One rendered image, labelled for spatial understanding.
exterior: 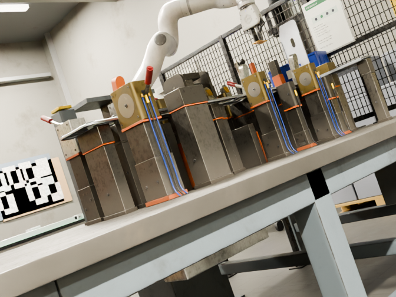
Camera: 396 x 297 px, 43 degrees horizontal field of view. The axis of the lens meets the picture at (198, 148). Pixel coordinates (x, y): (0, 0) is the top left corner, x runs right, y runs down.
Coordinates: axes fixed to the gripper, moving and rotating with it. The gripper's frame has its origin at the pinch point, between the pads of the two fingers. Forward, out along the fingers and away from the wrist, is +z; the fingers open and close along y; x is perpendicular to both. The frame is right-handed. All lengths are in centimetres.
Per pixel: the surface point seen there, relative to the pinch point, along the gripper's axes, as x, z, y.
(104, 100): -80, 13, -27
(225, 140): -55, 44, 6
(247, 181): -124, 58, 64
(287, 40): 26.5, 2.5, -0.4
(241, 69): -42.5, 19.5, 14.8
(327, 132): -8, 54, 22
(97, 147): -112, 35, 3
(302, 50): 26.5, 10.2, 5.4
